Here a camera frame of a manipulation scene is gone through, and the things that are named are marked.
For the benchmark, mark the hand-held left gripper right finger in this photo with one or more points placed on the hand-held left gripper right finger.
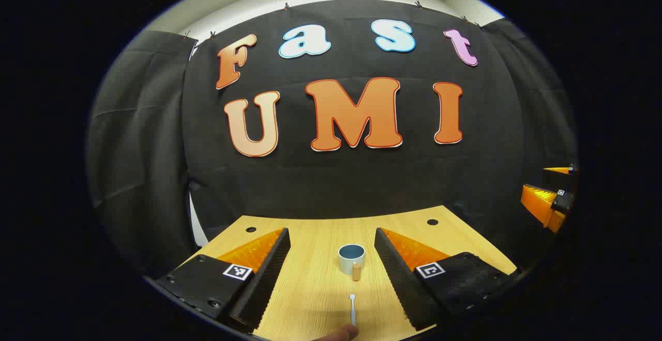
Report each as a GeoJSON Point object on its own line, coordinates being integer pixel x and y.
{"type": "Point", "coordinates": [401, 284]}

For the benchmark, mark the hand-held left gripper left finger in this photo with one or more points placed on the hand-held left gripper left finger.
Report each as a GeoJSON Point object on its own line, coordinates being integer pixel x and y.
{"type": "Point", "coordinates": [264, 284]}

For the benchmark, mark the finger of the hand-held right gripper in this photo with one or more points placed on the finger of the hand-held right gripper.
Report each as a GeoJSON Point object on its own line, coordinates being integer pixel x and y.
{"type": "Point", "coordinates": [538, 201]}
{"type": "Point", "coordinates": [561, 176]}

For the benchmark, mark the white toothbrush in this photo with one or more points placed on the white toothbrush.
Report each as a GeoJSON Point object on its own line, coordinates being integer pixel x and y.
{"type": "Point", "coordinates": [352, 312]}

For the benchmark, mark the light wooden desktop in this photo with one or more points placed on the light wooden desktop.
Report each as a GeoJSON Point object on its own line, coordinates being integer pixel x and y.
{"type": "Point", "coordinates": [320, 284]}

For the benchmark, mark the black backdrop cloth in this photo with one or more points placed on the black backdrop cloth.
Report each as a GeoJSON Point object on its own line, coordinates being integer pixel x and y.
{"type": "Point", "coordinates": [336, 186]}

